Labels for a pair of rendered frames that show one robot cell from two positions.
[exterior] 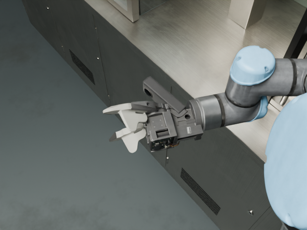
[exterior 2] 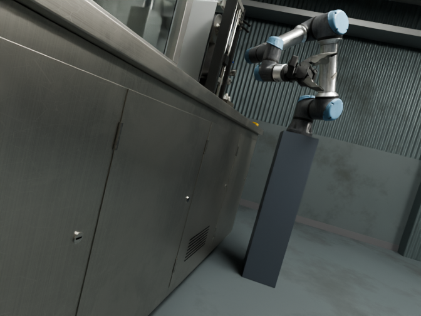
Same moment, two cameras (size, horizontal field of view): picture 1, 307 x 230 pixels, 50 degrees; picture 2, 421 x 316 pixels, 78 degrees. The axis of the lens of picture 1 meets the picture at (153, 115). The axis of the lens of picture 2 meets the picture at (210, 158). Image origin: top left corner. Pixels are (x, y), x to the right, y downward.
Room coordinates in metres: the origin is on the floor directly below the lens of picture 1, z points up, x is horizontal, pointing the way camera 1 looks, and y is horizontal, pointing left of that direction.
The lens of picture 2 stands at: (1.19, 0.78, 0.77)
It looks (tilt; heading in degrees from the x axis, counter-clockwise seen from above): 5 degrees down; 239
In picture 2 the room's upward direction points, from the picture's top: 15 degrees clockwise
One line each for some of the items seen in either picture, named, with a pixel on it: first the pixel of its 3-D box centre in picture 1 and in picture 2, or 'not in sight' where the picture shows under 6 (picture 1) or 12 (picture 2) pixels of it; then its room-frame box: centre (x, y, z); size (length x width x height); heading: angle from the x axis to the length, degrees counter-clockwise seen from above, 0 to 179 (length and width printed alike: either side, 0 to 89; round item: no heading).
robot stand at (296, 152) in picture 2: not in sight; (277, 206); (-0.03, -0.32, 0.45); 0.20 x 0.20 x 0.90; 50
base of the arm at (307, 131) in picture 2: not in sight; (301, 126); (-0.03, -0.32, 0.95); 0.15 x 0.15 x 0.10
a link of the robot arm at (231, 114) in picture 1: (239, 105); (267, 72); (0.42, -0.19, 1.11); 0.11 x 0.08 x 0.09; 104
